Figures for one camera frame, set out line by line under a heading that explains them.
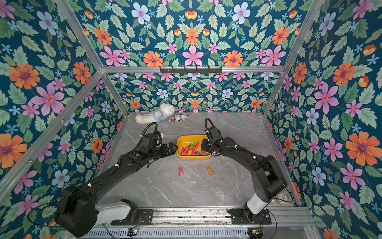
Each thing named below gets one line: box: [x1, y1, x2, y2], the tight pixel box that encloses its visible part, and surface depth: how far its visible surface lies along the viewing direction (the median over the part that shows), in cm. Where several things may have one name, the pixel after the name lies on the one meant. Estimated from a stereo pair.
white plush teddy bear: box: [135, 103, 176, 124], surface depth 109 cm
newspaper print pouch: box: [168, 112, 189, 123], surface depth 117 cm
